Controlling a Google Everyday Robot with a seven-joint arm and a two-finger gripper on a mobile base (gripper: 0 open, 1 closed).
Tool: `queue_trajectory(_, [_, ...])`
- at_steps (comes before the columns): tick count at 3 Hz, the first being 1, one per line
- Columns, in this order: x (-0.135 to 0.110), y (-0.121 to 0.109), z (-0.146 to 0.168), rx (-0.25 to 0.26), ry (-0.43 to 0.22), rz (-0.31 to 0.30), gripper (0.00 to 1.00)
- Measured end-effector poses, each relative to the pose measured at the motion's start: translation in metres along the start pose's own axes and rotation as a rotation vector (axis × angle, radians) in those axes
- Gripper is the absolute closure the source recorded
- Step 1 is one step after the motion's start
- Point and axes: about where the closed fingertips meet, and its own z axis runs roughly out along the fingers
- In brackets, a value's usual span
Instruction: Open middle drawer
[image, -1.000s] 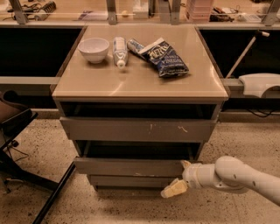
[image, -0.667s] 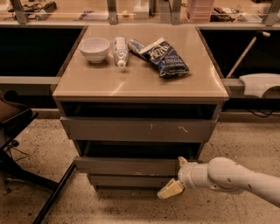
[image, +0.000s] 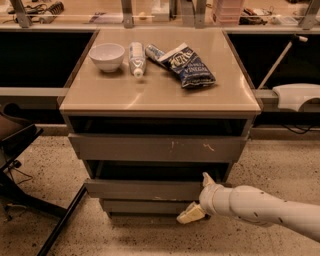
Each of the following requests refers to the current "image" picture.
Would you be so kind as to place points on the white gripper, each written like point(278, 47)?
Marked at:
point(207, 199)

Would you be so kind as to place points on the grey drawer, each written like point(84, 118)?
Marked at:
point(143, 207)
point(165, 181)
point(149, 148)

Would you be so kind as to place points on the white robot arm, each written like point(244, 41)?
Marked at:
point(253, 206)

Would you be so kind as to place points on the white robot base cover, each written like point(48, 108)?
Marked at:
point(294, 96)

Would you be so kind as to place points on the grey top drawer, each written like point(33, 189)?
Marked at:
point(149, 148)

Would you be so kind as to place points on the grey bottom drawer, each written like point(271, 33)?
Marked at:
point(143, 207)

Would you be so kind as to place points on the grey drawer cabinet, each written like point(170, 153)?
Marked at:
point(119, 104)

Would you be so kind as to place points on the blue vinegar chips bag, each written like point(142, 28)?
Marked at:
point(185, 63)

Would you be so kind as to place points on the clear plastic water bottle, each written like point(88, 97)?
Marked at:
point(137, 59)

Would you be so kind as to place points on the white bowl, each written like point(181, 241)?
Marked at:
point(107, 56)

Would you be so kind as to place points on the white rod with black tip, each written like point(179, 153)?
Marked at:
point(295, 38)

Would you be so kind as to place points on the pink stacked bins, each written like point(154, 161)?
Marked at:
point(227, 12)

